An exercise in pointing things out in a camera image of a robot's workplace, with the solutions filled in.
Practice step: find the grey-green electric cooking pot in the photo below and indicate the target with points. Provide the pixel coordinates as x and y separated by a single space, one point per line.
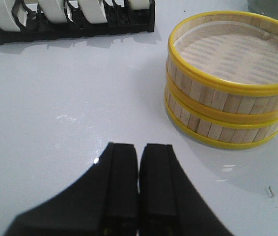
264 7

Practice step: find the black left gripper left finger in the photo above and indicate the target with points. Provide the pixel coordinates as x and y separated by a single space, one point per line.
102 202

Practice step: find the white bowl far right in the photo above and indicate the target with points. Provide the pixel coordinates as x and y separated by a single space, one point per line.
139 4

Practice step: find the black bowl rack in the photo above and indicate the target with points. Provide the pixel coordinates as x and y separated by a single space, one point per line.
121 19

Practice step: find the bamboo steamer basket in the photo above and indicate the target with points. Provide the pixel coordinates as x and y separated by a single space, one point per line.
217 98
215 133

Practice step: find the white bowl far left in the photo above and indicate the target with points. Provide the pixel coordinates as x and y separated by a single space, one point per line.
13 15

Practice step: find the white bowl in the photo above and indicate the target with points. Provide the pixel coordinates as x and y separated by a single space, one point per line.
13 15
93 10
139 4
56 11

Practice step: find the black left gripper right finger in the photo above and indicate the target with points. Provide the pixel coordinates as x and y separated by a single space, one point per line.
169 204

